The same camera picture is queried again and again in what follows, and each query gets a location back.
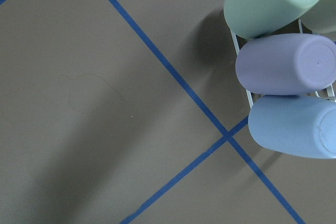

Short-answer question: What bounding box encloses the purple tumbler cup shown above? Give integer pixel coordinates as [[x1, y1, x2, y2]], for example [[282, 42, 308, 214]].
[[235, 33, 335, 95]]

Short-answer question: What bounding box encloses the light green tumbler cup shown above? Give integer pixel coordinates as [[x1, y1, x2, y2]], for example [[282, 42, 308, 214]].
[[224, 0, 319, 39]]

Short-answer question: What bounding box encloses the blue tumbler cup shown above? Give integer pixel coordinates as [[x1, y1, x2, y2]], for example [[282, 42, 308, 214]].
[[248, 95, 335, 159]]

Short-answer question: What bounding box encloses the beige tumbler cup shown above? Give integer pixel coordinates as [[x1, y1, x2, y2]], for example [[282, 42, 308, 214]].
[[300, 0, 335, 34]]

